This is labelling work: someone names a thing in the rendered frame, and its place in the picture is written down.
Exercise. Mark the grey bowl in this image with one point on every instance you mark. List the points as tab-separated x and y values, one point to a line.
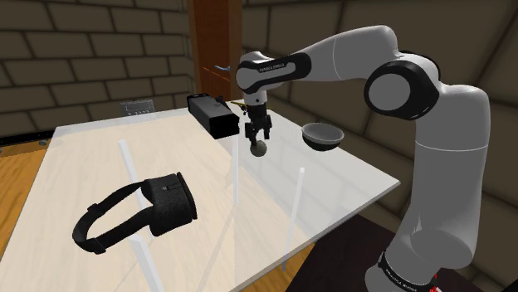
322	135

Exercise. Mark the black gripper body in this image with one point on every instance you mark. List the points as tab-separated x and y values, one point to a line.
259	115

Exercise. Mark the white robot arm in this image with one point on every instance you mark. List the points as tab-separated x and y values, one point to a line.
449	170

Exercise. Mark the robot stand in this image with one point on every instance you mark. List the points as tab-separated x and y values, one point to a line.
344	258

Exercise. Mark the brown wooden door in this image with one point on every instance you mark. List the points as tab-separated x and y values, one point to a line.
214	36

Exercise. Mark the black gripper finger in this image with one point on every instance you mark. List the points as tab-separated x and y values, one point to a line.
251	131
267	130

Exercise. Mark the grey ball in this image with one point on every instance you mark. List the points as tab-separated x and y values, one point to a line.
258	149

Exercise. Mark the glass table with white legs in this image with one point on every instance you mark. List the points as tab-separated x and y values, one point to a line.
93	161

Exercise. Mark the black rectangular box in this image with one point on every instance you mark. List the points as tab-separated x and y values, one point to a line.
212	115

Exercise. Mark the small yellow object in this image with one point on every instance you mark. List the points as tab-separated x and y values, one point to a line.
242	106

